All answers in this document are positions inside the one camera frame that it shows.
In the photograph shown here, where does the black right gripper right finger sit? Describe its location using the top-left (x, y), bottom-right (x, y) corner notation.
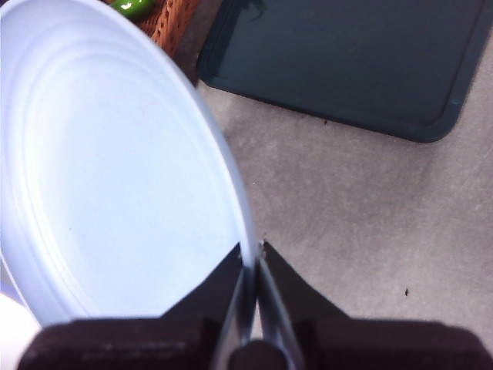
top-left (257, 240), bottom-right (492, 370)

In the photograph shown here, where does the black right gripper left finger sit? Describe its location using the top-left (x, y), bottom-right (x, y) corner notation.
top-left (17, 242), bottom-right (244, 370)

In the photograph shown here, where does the pale blue round plate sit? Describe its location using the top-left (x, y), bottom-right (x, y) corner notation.
top-left (0, 0), bottom-right (258, 340)

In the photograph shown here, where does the green pepper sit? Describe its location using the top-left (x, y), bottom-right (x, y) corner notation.
top-left (109, 0), bottom-right (155, 19)

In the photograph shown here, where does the dark rectangular tray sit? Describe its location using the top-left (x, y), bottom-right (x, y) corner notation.
top-left (196, 0), bottom-right (493, 143)

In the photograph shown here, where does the brown woven wicker basket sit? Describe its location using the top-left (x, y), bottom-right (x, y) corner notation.
top-left (136, 0), bottom-right (201, 55)

